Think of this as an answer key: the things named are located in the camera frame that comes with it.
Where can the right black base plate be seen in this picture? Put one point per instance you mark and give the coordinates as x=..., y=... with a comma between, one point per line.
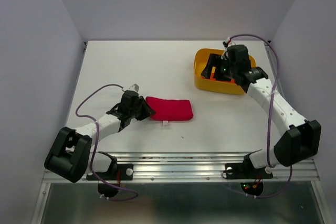
x=236, y=171

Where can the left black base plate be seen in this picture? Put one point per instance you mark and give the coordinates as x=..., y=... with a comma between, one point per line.
x=118, y=173

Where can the aluminium rail frame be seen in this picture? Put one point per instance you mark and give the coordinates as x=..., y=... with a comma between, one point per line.
x=177, y=166

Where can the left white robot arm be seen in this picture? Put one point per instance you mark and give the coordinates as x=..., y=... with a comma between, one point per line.
x=69, y=155

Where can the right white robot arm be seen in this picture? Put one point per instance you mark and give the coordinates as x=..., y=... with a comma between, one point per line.
x=299, y=137

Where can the orange rolled t shirt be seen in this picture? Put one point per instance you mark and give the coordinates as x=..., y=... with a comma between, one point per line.
x=212, y=77

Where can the red t shirt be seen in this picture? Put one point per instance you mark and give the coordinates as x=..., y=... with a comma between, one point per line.
x=170, y=110

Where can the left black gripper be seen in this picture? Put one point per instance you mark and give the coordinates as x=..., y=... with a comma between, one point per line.
x=147, y=110

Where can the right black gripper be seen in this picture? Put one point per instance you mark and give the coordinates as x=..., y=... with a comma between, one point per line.
x=213, y=60

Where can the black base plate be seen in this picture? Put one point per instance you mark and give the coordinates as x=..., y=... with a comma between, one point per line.
x=118, y=173
x=236, y=171

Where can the yellow plastic basket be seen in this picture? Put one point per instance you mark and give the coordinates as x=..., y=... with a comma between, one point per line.
x=200, y=61

